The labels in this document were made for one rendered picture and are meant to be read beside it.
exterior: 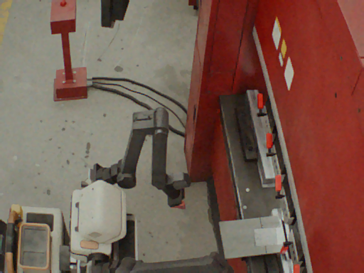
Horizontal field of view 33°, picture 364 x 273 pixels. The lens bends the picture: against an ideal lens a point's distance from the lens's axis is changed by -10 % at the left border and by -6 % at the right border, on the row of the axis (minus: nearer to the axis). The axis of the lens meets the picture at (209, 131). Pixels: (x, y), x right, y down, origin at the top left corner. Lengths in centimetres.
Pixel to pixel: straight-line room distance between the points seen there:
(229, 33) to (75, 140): 161
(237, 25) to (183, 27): 190
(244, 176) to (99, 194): 90
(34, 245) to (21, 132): 156
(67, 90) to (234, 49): 160
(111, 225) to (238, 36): 111
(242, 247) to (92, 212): 71
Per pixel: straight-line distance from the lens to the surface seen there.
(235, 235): 281
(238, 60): 316
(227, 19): 292
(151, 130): 232
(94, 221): 240
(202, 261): 228
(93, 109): 436
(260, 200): 305
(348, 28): 180
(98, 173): 267
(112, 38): 476
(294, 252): 256
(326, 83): 206
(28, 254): 289
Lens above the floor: 353
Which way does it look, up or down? 56 degrees down
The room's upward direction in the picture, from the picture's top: 9 degrees clockwise
